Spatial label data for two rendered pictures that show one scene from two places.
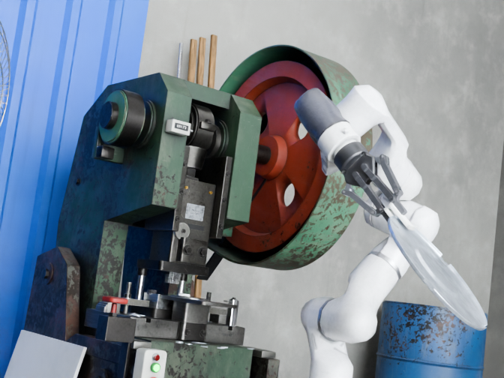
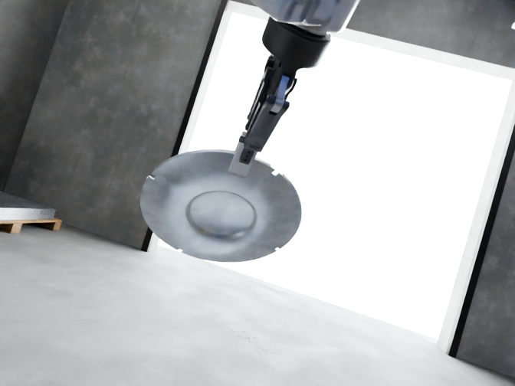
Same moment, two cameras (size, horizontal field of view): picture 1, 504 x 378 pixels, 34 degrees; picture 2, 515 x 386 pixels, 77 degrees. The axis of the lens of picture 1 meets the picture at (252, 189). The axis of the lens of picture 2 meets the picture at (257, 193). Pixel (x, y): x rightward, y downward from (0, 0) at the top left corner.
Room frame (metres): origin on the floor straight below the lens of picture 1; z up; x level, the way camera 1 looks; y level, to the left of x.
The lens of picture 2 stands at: (2.09, 0.05, 0.95)
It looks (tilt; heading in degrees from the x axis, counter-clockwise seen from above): 2 degrees up; 223
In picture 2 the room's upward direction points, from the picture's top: 17 degrees clockwise
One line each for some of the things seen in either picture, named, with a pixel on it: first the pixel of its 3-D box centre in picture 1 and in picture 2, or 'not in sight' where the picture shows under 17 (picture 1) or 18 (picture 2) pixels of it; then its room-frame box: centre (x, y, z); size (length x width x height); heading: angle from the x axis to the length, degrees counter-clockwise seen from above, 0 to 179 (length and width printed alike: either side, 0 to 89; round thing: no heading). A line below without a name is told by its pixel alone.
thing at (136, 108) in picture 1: (125, 126); not in sight; (2.71, 0.44, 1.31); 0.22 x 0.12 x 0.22; 37
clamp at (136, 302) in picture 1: (124, 297); not in sight; (2.74, 0.37, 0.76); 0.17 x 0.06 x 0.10; 127
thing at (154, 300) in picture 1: (169, 302); not in sight; (2.84, 0.23, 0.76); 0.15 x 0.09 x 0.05; 127
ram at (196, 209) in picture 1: (186, 220); not in sight; (2.81, 0.21, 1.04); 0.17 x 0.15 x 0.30; 37
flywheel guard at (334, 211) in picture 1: (249, 157); not in sight; (3.13, 0.03, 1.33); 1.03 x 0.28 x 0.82; 37
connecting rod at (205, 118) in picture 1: (189, 153); not in sight; (2.85, 0.23, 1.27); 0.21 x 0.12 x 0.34; 37
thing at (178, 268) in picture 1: (172, 271); not in sight; (2.85, 0.23, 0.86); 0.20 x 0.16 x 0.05; 127
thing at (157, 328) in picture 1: (165, 326); not in sight; (2.85, 0.23, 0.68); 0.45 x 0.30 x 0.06; 127
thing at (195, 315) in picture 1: (196, 319); not in sight; (2.71, 0.13, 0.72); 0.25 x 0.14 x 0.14; 37
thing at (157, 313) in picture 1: (166, 313); not in sight; (2.85, 0.23, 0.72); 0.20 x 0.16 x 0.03; 127
